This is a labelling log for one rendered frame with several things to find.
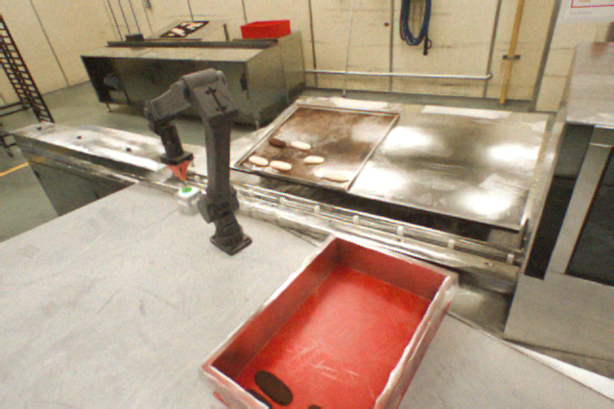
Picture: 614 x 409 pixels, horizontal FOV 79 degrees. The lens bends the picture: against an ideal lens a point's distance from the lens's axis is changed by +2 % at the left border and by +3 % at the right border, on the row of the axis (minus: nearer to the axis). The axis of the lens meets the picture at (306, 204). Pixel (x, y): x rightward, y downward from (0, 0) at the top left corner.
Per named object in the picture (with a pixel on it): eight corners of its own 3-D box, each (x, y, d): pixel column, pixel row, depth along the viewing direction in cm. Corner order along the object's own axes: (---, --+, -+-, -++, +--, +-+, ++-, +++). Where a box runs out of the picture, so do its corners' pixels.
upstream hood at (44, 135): (16, 144, 209) (8, 130, 204) (49, 132, 221) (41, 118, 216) (162, 186, 147) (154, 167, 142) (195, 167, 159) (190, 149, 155)
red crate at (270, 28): (241, 37, 449) (239, 26, 442) (257, 32, 475) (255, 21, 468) (276, 36, 427) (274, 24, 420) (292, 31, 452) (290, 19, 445)
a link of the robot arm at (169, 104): (186, 103, 80) (229, 89, 86) (176, 76, 79) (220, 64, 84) (145, 124, 116) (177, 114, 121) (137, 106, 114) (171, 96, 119)
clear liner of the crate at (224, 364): (204, 396, 74) (191, 367, 68) (336, 254, 105) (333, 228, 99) (350, 518, 55) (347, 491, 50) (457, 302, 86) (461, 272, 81)
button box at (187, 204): (180, 219, 137) (172, 194, 131) (196, 208, 142) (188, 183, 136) (196, 224, 133) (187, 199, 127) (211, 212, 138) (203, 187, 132)
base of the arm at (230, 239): (209, 241, 117) (231, 256, 110) (202, 221, 113) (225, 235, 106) (230, 228, 122) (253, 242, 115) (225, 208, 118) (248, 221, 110)
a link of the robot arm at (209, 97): (204, 109, 75) (246, 96, 80) (172, 72, 80) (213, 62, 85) (210, 228, 110) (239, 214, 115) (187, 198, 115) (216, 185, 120)
